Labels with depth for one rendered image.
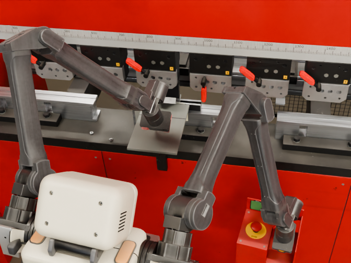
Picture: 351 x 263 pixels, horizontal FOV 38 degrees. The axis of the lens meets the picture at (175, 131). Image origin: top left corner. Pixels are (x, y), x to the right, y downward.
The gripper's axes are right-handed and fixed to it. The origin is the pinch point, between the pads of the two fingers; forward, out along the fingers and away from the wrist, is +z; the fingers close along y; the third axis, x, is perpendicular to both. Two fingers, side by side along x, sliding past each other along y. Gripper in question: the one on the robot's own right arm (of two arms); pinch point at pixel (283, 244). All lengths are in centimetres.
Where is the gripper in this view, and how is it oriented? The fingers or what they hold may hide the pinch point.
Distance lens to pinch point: 187.1
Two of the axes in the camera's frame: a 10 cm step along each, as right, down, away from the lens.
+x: -9.5, -1.7, 2.7
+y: 2.8, -8.4, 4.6
